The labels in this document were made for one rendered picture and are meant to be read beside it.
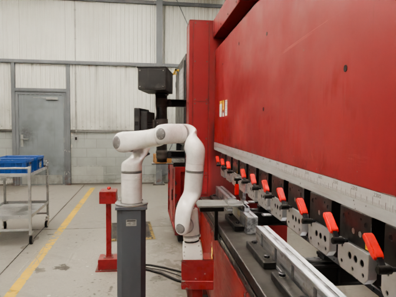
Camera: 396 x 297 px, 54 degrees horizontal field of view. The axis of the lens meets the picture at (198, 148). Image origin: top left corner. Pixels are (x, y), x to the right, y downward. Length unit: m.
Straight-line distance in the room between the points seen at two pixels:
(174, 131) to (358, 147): 1.08
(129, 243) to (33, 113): 7.64
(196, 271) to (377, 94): 1.32
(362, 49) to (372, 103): 0.14
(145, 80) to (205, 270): 1.84
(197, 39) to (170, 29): 6.49
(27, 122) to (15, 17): 2.37
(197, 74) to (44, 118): 6.83
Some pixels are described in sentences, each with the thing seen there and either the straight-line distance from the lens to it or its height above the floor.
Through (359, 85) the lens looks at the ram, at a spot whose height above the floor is 1.57.
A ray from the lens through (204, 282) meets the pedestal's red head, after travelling 2.01.
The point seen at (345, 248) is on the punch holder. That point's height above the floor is 1.15.
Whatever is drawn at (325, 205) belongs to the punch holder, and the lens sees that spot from 1.20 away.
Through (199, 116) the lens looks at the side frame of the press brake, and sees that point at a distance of 3.15.
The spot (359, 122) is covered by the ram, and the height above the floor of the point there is 1.48.
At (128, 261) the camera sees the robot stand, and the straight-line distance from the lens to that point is 2.33.
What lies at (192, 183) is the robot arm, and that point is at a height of 1.19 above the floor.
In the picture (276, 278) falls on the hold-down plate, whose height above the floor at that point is 0.90.
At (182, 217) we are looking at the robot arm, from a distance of 1.84.
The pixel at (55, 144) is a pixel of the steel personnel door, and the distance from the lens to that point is 9.62.
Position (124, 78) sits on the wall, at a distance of 9.48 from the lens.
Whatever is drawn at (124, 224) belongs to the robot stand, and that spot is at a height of 0.90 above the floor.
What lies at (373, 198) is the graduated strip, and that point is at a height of 1.31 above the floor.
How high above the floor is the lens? 1.47
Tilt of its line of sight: 4 degrees down
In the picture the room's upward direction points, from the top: 1 degrees clockwise
